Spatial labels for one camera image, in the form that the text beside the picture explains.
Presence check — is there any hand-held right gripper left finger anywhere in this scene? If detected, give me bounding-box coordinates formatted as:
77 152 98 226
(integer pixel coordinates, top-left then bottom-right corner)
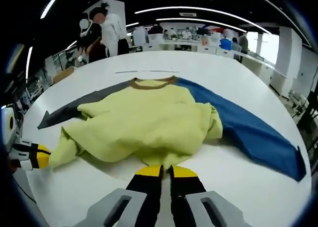
86 164 164 227

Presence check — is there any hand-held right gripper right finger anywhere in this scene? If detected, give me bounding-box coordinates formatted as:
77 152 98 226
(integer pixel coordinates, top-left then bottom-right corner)
166 164 246 227

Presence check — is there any yellow blue grey garment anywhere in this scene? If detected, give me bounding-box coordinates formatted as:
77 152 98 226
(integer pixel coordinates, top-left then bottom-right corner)
37 76 307 183

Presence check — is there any cardboard box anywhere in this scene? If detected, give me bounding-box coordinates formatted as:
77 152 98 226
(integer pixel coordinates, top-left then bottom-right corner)
53 67 76 84

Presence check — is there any white lab counter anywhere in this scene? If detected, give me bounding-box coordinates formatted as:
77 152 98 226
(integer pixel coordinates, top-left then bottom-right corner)
143 39 275 86

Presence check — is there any blue storage box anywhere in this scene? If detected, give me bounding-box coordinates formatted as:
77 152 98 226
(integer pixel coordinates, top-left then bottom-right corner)
219 37 234 51

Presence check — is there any white square column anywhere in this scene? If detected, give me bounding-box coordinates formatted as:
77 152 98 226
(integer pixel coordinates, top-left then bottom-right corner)
102 0 127 21
269 25 307 94

